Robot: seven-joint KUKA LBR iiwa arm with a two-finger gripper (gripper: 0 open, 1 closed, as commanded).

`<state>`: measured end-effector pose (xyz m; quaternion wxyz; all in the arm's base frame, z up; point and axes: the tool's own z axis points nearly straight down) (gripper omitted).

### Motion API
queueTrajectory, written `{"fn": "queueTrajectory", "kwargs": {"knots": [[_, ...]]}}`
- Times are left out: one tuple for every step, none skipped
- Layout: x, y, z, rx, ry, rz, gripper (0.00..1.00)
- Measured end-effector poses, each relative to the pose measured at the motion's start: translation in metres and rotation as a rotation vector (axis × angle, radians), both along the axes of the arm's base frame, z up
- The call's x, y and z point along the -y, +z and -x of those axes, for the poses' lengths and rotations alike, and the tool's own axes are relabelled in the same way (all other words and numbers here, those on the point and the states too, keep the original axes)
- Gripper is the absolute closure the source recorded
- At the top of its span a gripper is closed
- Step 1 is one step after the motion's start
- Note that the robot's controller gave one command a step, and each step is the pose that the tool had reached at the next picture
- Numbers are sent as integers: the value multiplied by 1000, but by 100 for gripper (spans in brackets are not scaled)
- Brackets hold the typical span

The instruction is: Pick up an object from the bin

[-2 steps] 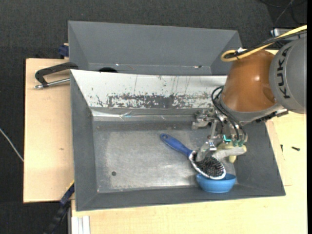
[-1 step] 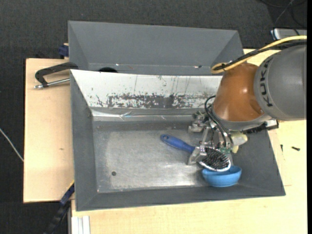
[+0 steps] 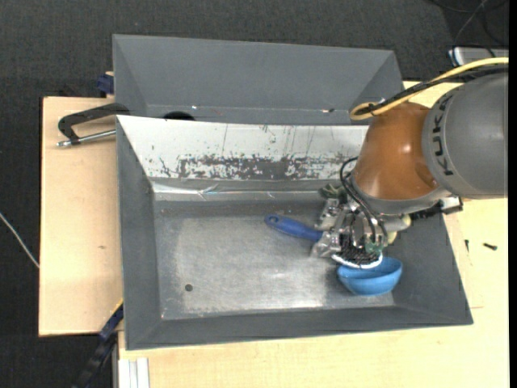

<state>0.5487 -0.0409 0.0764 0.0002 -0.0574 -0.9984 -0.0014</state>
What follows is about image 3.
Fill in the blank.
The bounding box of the pale wood board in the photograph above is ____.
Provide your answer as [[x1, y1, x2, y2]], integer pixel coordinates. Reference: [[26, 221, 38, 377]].
[[38, 95, 124, 337]]

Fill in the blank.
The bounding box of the grey metal bin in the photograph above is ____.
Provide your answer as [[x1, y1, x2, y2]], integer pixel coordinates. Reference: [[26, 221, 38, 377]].
[[111, 33, 474, 351]]

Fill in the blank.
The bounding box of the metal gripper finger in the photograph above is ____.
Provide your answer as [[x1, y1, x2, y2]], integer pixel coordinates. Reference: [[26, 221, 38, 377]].
[[309, 233, 340, 259], [318, 199, 343, 231]]

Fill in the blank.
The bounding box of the blue handled tool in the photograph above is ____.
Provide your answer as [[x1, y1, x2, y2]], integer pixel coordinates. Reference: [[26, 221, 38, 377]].
[[264, 213, 325, 243]]

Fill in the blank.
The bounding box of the blue bowl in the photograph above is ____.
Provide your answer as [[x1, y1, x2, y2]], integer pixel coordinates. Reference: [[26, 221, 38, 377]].
[[337, 256, 404, 297]]

